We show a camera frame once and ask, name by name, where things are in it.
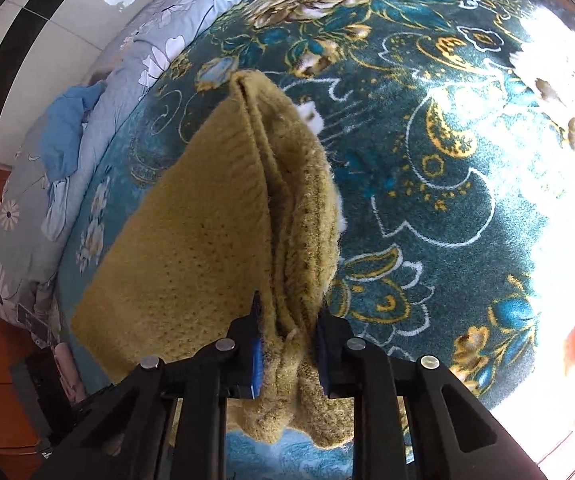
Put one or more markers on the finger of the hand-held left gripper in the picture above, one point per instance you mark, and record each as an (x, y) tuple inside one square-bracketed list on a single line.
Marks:
[(33, 324)]

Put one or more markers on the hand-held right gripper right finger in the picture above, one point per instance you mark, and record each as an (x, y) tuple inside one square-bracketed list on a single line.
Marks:
[(323, 362)]

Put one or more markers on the yellow knit sweater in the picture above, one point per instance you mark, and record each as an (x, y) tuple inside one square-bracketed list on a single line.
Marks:
[(207, 240)]

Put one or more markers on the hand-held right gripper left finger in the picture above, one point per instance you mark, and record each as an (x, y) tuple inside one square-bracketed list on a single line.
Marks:
[(255, 367)]

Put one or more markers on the grey-blue daisy print quilt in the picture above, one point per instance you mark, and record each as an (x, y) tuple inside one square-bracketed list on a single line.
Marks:
[(132, 60)]

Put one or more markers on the person's left hand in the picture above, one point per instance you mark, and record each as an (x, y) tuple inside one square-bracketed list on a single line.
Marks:
[(70, 372)]

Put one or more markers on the glossy white and black wardrobe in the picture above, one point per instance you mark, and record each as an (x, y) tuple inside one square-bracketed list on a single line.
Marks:
[(27, 60)]

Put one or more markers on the teal floral blanket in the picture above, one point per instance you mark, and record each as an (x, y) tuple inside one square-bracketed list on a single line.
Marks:
[(442, 210)]

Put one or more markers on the white cloth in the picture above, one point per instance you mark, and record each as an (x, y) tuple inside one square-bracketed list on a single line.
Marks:
[(56, 210)]

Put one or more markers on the blue cloth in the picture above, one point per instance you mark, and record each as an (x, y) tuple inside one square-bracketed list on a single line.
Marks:
[(65, 130)]

